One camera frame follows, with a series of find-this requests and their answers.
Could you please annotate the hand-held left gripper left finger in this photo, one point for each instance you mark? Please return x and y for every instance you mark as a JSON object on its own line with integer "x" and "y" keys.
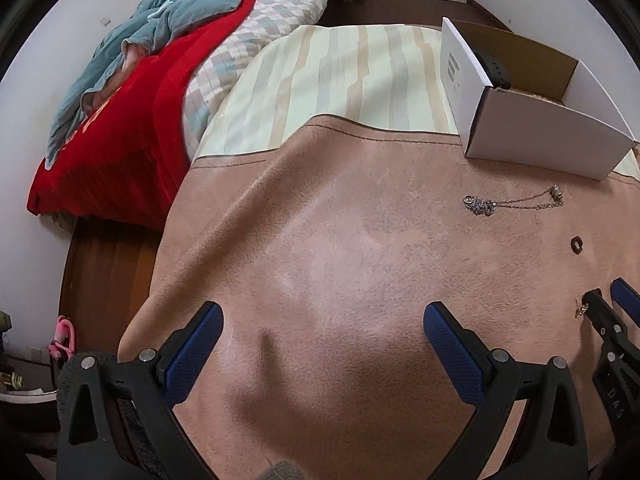
{"x": 197, "y": 350}

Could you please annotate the white cardboard box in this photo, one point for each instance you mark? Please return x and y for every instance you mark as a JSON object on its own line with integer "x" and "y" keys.
{"x": 530, "y": 135}

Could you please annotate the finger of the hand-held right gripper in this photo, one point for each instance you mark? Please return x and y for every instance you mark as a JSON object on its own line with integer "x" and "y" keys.
{"x": 627, "y": 297}
{"x": 600, "y": 310}

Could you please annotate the white basin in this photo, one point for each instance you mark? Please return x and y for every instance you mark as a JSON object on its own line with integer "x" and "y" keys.
{"x": 25, "y": 402}

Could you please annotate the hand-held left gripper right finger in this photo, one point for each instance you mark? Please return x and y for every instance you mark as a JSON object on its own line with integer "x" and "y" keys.
{"x": 452, "y": 350}

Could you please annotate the pink fleece blanket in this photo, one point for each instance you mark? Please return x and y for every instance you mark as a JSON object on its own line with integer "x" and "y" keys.
{"x": 350, "y": 260}

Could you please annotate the teal grey quilt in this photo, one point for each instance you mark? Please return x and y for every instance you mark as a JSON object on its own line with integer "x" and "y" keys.
{"x": 190, "y": 0}

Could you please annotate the pink slippers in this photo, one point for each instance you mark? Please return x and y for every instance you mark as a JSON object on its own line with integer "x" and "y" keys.
{"x": 62, "y": 335}

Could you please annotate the red blanket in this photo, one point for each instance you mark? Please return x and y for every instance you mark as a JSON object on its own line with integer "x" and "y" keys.
{"x": 125, "y": 150}

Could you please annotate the grey checked bed sheet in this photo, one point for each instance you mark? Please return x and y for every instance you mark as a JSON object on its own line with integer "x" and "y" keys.
{"x": 260, "y": 25}

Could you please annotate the small gold earring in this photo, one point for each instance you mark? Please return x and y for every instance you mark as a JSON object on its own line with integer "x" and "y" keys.
{"x": 581, "y": 308}

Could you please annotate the cream striped mattress pad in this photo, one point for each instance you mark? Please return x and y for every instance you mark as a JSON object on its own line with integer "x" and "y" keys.
{"x": 340, "y": 80}

